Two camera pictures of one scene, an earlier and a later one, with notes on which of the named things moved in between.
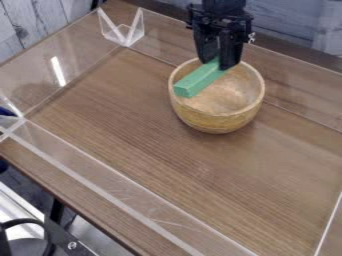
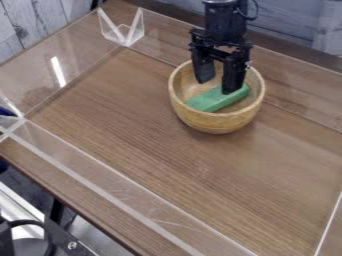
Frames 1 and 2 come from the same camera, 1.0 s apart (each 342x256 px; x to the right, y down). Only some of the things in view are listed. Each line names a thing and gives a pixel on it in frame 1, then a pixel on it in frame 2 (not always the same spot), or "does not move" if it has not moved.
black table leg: x=56 y=212 does not move
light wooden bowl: x=227 y=105 does not move
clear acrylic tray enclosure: x=87 y=127 does not move
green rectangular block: x=194 y=82 → x=210 y=100
